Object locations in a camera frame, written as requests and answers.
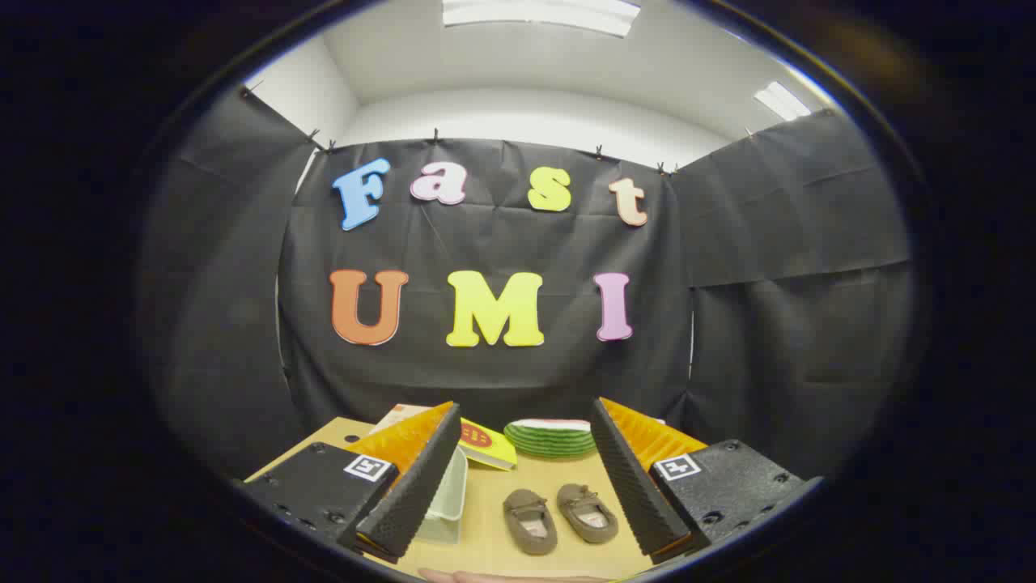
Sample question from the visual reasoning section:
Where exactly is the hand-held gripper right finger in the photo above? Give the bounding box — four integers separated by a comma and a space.
589, 397, 826, 565

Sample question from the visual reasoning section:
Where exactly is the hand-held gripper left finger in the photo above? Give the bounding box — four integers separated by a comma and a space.
239, 401, 462, 565

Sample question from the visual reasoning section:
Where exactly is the pale green fabric storage box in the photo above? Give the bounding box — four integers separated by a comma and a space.
414, 445, 470, 545

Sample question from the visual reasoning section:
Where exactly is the brown fuzzy shoe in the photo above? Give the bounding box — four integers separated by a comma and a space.
502, 488, 559, 556
556, 483, 620, 544

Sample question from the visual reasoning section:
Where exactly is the beige book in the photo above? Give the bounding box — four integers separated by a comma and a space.
368, 403, 438, 436

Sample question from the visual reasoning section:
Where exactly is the yellow book with red circle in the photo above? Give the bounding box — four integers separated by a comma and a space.
457, 417, 519, 472

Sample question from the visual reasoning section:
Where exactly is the watermelon slice plush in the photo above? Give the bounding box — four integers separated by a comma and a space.
503, 418, 598, 459

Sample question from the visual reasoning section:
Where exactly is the small ceiling light panel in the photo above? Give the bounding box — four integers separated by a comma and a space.
754, 81, 813, 122

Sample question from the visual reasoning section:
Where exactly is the wide ceiling light panel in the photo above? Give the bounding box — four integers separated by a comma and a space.
441, 0, 642, 39

